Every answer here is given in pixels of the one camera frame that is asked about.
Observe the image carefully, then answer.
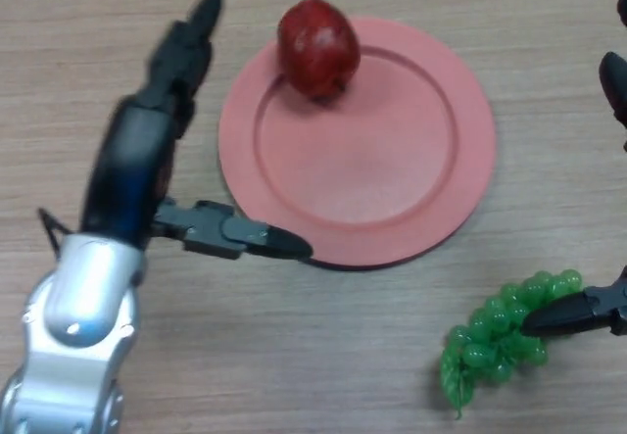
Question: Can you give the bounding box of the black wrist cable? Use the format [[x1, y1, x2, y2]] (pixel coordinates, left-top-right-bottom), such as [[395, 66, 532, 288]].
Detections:
[[37, 208, 83, 255]]

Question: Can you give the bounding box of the pink round plate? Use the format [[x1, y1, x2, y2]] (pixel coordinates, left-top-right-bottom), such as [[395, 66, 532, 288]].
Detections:
[[218, 16, 497, 271]]

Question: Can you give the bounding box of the green grape bunch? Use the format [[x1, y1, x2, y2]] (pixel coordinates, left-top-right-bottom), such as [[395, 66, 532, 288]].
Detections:
[[440, 269, 587, 421]]

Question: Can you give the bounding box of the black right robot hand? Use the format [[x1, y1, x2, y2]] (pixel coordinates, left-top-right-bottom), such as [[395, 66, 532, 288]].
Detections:
[[521, 0, 627, 340]]

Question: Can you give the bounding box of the red apple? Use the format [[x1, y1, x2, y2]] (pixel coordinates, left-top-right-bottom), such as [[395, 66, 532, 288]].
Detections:
[[277, 0, 362, 101]]

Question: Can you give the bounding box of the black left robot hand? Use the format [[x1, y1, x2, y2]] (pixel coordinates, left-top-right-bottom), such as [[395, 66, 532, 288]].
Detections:
[[80, 0, 314, 262]]

